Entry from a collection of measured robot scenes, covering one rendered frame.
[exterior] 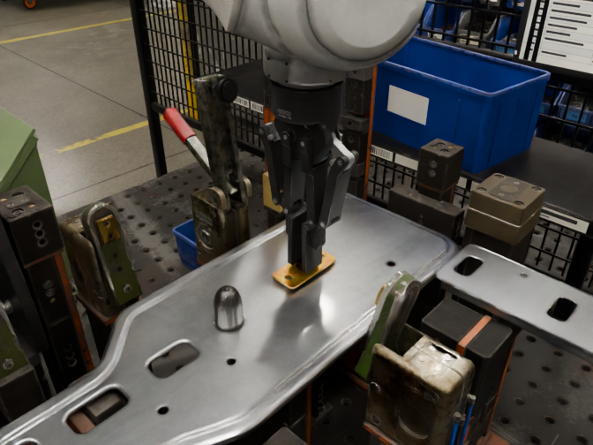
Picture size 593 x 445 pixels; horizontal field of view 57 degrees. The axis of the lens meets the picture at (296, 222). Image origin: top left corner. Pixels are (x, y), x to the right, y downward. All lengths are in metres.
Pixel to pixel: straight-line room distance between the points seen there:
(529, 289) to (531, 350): 0.38
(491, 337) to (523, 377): 0.38
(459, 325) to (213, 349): 0.29
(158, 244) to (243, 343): 0.73
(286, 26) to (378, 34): 0.05
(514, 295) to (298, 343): 0.27
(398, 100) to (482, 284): 0.38
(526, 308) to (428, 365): 0.20
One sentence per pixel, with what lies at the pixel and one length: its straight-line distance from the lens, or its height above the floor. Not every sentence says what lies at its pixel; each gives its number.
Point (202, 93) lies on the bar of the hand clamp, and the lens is 0.69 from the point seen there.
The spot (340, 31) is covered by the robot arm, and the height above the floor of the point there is 1.35.
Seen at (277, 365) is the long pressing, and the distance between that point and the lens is 0.58.
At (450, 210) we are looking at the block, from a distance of 0.85.
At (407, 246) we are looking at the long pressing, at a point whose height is 1.00.
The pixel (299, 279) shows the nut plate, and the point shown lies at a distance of 0.67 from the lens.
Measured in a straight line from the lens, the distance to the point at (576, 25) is 1.02.
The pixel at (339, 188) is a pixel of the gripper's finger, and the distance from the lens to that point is 0.59.
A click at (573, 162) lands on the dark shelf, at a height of 1.03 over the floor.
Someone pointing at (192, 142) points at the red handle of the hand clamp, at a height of 1.11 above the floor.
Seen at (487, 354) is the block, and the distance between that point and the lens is 0.65.
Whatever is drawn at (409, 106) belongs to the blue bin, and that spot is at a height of 1.10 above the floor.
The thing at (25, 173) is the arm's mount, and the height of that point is 0.99.
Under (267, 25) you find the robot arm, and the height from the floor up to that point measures 1.35.
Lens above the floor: 1.43
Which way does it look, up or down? 33 degrees down
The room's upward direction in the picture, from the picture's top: straight up
